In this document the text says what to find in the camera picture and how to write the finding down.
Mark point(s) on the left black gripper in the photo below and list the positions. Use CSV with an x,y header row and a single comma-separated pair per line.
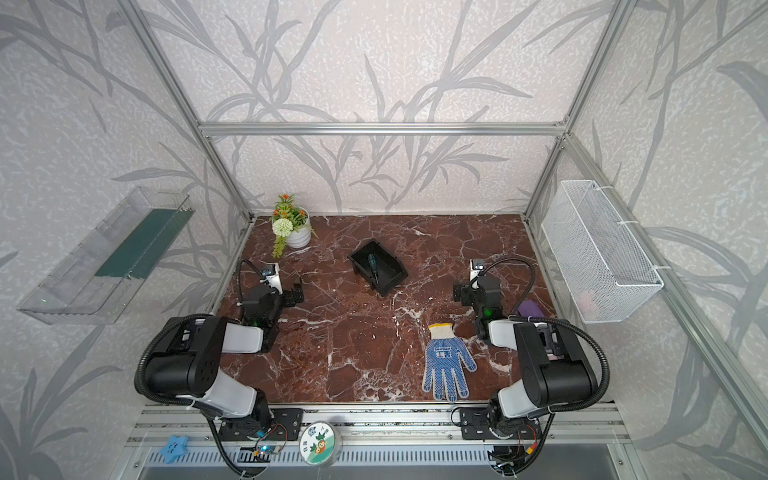
x,y
287,294

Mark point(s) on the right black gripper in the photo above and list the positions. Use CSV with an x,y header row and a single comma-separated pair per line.
x,y
471,294

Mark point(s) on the black plastic bin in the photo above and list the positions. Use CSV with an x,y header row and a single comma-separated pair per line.
x,y
392,271

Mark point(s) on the green handled screwdriver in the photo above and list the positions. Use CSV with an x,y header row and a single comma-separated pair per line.
x,y
373,266

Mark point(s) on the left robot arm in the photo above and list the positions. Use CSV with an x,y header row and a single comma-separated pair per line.
x,y
181,365

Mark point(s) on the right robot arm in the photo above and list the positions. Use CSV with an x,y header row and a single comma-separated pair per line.
x,y
562,367

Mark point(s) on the purple object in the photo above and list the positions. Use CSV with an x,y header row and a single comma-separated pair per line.
x,y
529,308

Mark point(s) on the blue dotted work glove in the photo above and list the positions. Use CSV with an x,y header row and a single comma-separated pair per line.
x,y
447,359

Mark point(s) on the potted artificial plant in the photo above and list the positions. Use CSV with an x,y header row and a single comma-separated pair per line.
x,y
290,225

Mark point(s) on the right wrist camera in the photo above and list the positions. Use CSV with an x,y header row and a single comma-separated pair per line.
x,y
477,266

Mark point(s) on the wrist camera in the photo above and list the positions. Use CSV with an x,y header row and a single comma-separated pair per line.
x,y
477,266
271,276

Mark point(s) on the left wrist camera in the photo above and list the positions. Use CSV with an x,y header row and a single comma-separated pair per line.
x,y
271,276

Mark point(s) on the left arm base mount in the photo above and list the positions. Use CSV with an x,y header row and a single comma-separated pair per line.
x,y
281,424

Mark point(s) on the white wire mesh basket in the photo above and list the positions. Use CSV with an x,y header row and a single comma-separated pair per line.
x,y
608,274

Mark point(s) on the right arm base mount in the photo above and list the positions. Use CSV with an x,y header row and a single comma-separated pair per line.
x,y
487,423

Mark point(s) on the clear plastic wall shelf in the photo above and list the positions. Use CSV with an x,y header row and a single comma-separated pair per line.
x,y
95,282

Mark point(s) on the aluminium frame crossbar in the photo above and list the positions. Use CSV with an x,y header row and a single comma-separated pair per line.
x,y
383,129

